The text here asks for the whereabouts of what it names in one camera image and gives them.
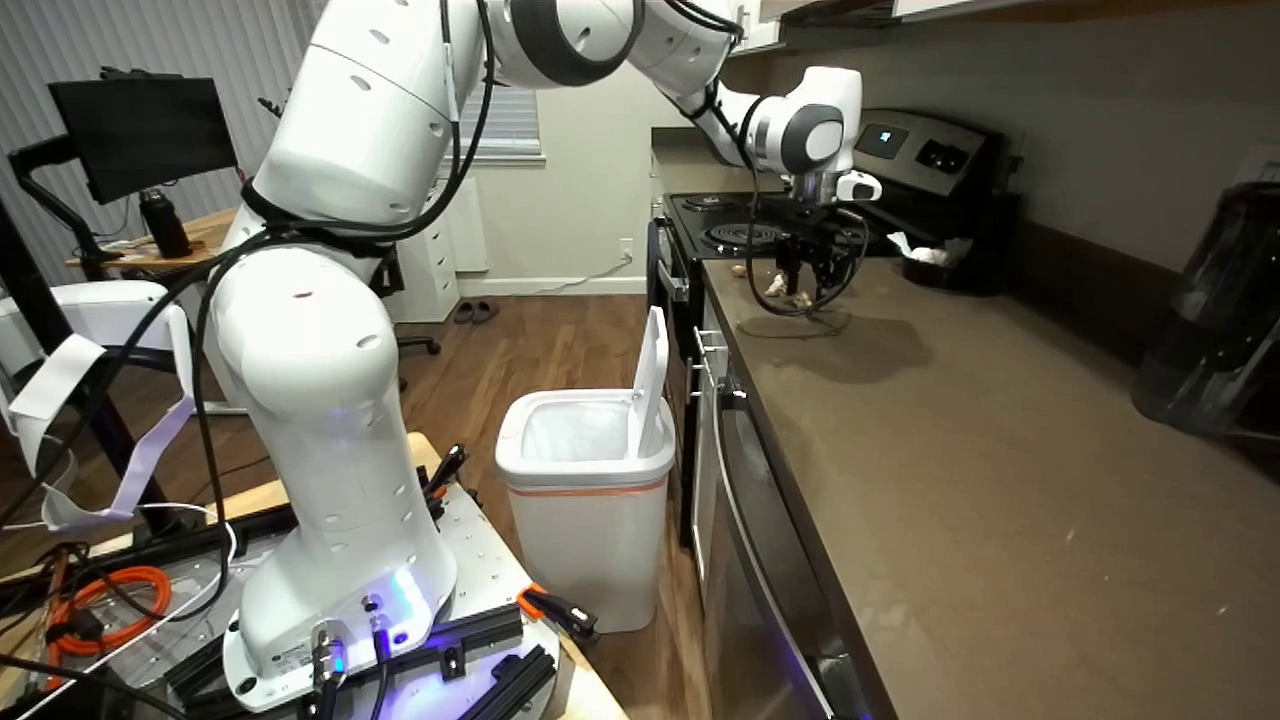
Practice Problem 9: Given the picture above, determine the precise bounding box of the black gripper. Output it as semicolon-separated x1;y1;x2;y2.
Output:
778;194;872;309

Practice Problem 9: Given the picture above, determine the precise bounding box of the white waste bin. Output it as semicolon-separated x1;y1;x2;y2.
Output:
494;300;681;638

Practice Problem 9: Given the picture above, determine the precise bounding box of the black stainless stove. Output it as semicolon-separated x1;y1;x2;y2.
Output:
644;109;1019;404

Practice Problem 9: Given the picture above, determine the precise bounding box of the black stove knob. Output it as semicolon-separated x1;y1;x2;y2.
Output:
855;118;909;161
917;135;975;178

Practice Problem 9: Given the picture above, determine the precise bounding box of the stainless steel dishwasher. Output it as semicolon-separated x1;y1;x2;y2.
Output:
685;314;897;720

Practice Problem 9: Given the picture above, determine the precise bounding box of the window with blinds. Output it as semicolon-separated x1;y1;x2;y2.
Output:
467;75;551;169

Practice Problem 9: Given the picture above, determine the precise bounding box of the white drawer unit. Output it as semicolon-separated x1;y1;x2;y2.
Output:
379;194;466;328

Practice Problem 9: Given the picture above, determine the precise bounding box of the orange black clamp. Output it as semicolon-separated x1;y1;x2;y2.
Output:
513;584;602;643
420;441;472;526

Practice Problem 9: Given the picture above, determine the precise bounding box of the round wooden side table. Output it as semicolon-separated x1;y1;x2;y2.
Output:
92;207;249;281

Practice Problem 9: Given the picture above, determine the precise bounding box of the black cup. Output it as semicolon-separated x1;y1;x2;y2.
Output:
138;188;197;261

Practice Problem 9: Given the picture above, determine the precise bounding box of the black computer monitor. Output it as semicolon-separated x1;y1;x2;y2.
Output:
45;70;245;207

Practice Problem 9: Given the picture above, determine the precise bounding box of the robot work table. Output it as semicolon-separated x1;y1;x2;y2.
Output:
0;429;631;720

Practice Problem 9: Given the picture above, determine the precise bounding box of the steel oven door handle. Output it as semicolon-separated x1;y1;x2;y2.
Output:
644;214;700;313

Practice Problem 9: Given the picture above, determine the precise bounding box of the black aluminium rail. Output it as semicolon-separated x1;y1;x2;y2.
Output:
379;598;561;720

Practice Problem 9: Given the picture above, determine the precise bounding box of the orange coiled cable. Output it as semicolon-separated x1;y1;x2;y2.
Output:
40;558;181;667

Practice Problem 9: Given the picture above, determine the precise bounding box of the white flat ribbon cable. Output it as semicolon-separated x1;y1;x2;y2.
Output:
0;328;210;526

